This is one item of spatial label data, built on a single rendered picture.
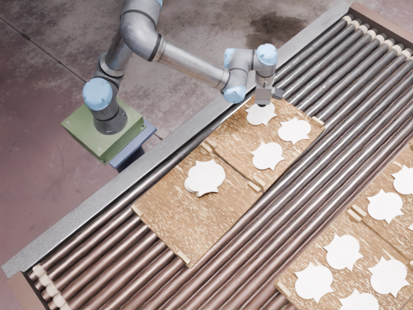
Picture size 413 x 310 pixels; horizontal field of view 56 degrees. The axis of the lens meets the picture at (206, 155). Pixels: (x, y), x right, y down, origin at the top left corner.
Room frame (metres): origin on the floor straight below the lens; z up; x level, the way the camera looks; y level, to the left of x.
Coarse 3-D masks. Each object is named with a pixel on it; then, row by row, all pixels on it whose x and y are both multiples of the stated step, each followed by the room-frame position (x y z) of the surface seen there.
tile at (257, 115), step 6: (270, 102) 1.04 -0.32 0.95; (252, 108) 1.02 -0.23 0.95; (258, 108) 1.02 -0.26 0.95; (264, 108) 1.01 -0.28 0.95; (270, 108) 1.01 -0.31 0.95; (252, 114) 0.99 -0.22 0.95; (258, 114) 0.98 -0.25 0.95; (264, 114) 0.98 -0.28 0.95; (270, 114) 0.97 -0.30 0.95; (276, 114) 0.97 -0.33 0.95; (252, 120) 0.96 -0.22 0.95; (258, 120) 0.95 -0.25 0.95; (264, 120) 0.95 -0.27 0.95
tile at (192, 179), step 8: (208, 168) 0.73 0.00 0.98; (192, 176) 0.70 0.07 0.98; (200, 176) 0.70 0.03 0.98; (208, 176) 0.69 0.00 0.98; (216, 176) 0.69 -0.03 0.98; (192, 184) 0.67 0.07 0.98; (200, 184) 0.66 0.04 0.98; (208, 184) 0.66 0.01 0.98; (216, 184) 0.65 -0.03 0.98; (200, 192) 0.63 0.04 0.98; (208, 192) 0.63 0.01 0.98; (216, 192) 0.62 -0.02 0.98
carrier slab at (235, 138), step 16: (240, 112) 1.02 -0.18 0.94; (288, 112) 0.98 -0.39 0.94; (224, 128) 0.94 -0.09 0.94; (240, 128) 0.93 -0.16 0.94; (256, 128) 0.92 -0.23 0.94; (272, 128) 0.91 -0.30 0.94; (320, 128) 0.88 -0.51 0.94; (224, 144) 0.86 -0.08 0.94; (240, 144) 0.85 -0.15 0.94; (256, 144) 0.84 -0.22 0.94; (288, 144) 0.82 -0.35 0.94; (304, 144) 0.81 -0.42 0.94; (224, 160) 0.79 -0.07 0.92; (240, 160) 0.77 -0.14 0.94; (288, 160) 0.74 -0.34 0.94; (256, 176) 0.69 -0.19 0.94; (272, 176) 0.68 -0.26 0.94
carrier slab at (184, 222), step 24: (168, 192) 0.67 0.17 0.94; (240, 192) 0.63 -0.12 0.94; (144, 216) 0.58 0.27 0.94; (168, 216) 0.56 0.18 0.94; (192, 216) 0.55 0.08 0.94; (216, 216) 0.54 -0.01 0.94; (240, 216) 0.53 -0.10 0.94; (168, 240) 0.46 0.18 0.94; (192, 240) 0.45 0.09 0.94; (216, 240) 0.44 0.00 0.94; (192, 264) 0.36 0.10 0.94
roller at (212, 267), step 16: (368, 112) 0.95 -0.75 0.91; (352, 128) 0.87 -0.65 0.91; (336, 144) 0.80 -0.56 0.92; (320, 160) 0.74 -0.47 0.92; (304, 176) 0.67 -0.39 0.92; (288, 192) 0.61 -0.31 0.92; (272, 208) 0.55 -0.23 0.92; (256, 224) 0.49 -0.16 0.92; (240, 240) 0.43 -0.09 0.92; (224, 256) 0.38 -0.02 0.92; (208, 272) 0.33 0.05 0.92; (192, 288) 0.28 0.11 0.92; (176, 304) 0.23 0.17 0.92
